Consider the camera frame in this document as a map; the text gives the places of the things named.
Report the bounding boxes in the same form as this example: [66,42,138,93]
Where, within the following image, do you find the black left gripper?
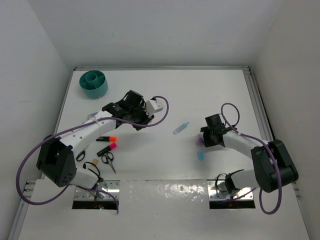
[128,102,154,131]

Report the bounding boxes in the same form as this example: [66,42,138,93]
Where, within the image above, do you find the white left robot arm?
[36,90,163,189]

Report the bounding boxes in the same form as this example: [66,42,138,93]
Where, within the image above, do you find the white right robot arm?
[200,114,299,194]

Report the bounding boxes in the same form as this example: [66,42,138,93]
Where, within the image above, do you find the blue highlighter cap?
[197,150,205,161]

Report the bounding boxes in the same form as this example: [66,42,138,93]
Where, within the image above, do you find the blue translucent highlighter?
[172,122,189,135]

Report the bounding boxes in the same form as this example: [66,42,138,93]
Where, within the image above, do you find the black pink highlighter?
[96,142,117,157]

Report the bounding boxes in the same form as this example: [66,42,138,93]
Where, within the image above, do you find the black orange highlighter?
[96,136,117,142]

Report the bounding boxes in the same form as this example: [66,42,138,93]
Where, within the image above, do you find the small black scissors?
[101,152,116,174]

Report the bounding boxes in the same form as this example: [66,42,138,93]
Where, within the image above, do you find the blue glue bottle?
[87,112,97,120]

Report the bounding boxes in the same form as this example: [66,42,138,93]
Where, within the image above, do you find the tan eraser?
[91,158,98,165]

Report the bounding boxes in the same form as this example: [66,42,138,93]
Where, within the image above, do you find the large black scissors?
[75,150,86,162]

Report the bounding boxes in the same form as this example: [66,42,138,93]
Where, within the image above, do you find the teal round desk organizer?
[79,70,108,99]

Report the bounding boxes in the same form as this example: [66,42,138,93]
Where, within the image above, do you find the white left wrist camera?
[145,99,164,116]

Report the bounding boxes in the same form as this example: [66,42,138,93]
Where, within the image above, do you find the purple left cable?
[16,95,170,215]

